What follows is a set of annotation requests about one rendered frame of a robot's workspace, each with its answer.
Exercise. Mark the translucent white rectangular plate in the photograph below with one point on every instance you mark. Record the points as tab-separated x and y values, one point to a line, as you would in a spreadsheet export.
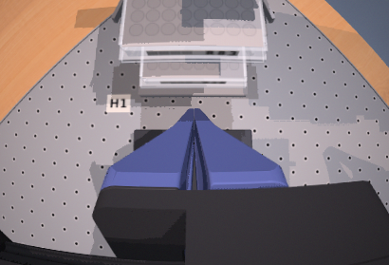
193	75
192	31

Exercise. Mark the grey shelf rack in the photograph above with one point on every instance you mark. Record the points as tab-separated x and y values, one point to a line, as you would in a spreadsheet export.
196	92

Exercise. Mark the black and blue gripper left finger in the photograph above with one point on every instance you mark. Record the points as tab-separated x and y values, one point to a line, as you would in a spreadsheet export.
165	161

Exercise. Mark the grey perforated base plate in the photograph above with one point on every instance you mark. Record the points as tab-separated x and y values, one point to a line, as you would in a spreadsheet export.
309	109

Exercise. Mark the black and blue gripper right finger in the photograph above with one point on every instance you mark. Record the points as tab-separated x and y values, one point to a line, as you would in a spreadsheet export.
223	163

